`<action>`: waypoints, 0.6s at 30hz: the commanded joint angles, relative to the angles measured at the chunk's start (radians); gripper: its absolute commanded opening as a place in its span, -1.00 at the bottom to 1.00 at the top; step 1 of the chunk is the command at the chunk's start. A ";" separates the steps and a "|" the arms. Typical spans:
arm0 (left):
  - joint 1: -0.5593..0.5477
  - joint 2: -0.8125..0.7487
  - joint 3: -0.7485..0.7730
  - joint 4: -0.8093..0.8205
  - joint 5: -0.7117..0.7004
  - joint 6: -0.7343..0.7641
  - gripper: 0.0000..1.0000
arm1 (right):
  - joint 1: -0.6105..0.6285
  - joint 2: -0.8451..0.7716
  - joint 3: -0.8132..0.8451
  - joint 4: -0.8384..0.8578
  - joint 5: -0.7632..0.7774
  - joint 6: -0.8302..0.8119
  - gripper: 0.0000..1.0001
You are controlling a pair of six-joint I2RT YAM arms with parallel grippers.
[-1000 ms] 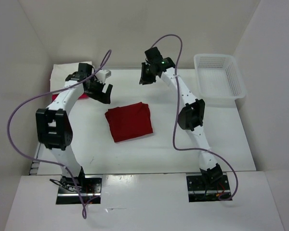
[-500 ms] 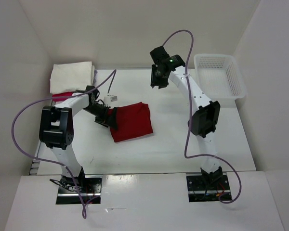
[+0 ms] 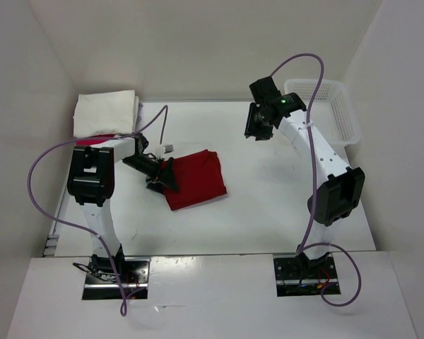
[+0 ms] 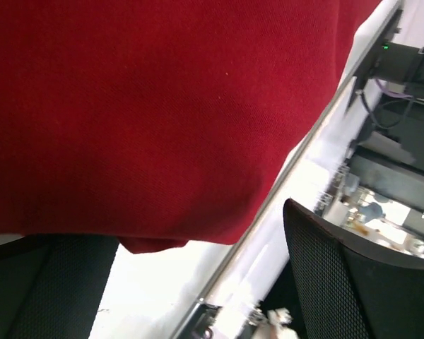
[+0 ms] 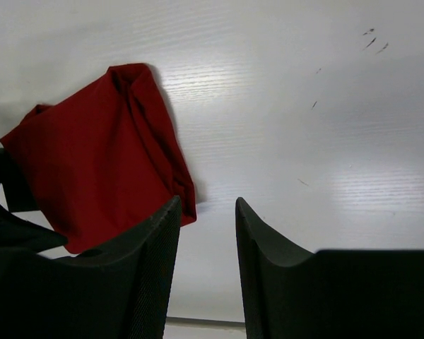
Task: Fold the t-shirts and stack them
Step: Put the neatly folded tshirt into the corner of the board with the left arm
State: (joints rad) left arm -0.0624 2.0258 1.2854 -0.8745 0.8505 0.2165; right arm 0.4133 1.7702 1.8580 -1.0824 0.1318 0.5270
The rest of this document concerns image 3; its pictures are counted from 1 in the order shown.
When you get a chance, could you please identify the cream white t shirt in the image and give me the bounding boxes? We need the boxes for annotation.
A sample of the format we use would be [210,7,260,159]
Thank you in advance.
[73,90,139,138]

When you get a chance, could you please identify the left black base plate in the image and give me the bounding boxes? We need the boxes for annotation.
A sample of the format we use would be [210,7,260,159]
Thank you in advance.
[77,257,150,301]

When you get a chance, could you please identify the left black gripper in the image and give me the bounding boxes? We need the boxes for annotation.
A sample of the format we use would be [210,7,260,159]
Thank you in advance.
[122,155,178,196]

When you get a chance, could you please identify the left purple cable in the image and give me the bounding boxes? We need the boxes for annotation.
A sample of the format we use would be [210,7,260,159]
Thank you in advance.
[27,105,170,317]

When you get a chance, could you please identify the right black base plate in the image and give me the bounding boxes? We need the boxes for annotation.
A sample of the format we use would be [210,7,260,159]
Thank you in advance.
[273,254,341,297]

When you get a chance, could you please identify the dark red t shirt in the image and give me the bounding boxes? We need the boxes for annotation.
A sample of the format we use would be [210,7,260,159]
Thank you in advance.
[163,149,227,211]

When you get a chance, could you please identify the white plastic laundry basket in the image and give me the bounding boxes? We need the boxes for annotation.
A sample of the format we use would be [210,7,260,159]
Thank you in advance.
[284,79,362,150]

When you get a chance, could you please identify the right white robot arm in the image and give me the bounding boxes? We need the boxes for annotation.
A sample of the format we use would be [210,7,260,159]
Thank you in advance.
[245,76,365,278]

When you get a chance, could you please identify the lavender t shirt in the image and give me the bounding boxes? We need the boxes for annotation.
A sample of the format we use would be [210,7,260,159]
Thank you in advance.
[136,102,143,125]

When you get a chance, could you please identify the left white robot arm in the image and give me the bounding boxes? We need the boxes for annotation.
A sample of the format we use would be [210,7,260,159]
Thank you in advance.
[67,133,179,283]

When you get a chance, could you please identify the pink t shirt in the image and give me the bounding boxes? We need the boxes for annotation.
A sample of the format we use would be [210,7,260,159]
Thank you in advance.
[76,134,114,146]

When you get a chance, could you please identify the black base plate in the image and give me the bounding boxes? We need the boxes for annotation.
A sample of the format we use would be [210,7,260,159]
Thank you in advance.
[77,257,150,301]
[273,254,341,297]

